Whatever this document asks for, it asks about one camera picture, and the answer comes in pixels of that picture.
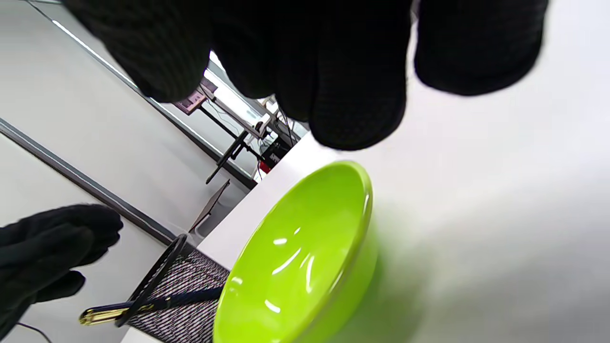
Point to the person's right hand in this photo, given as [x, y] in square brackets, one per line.
[333, 62]

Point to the person's left hand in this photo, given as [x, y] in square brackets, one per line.
[47, 247]

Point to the blue fountain pen barrel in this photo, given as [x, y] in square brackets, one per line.
[190, 297]

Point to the pink lit monitor screen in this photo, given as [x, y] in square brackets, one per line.
[193, 101]

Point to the black mesh pen holder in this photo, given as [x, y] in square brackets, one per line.
[190, 281]

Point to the lime green plastic bowl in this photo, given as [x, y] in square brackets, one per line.
[295, 267]

